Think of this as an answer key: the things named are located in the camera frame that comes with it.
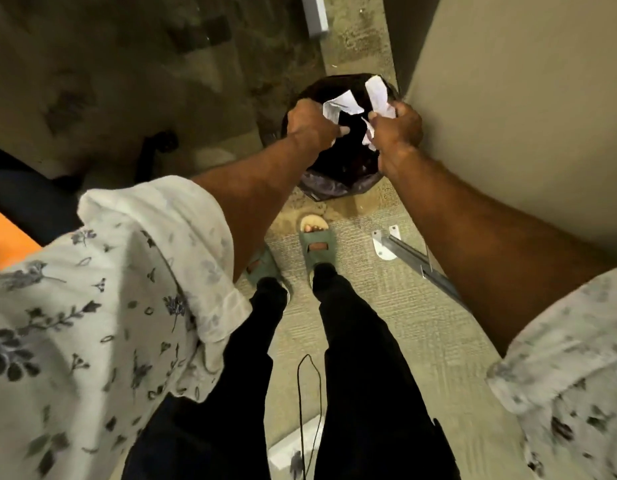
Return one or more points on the person's left hand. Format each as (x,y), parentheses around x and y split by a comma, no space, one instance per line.
(308,122)

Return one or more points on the person's right hand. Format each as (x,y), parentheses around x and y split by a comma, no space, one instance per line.
(398,134)

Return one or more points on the person's right fingers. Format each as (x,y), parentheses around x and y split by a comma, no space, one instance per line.
(383,116)

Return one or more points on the person's left thumb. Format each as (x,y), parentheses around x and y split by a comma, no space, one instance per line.
(341,130)

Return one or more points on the white torn paper piece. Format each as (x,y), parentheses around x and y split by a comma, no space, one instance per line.
(341,103)

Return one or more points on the person's left forearm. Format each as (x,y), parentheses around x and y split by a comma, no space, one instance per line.
(253,194)

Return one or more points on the person's right forearm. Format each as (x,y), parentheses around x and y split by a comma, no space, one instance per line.
(488,244)

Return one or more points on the trash bin with dark liner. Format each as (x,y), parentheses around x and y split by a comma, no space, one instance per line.
(341,167)

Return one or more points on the green slide sandal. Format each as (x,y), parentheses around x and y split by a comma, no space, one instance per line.
(317,244)
(261,268)

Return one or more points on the grey white bar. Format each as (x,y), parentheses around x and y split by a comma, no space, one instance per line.
(314,12)

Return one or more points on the silver metal desk foot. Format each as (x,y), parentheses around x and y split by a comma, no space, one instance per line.
(418,262)

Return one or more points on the black trousers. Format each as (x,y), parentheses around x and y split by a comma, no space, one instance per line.
(368,394)

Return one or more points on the black office chair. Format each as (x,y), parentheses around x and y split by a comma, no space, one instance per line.
(33,199)

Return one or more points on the white floral shirt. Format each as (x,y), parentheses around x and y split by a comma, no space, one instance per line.
(88,319)

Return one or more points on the white flat object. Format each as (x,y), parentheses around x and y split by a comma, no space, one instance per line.
(288,447)

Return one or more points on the orange panel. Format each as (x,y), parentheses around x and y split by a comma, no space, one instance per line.
(11,239)

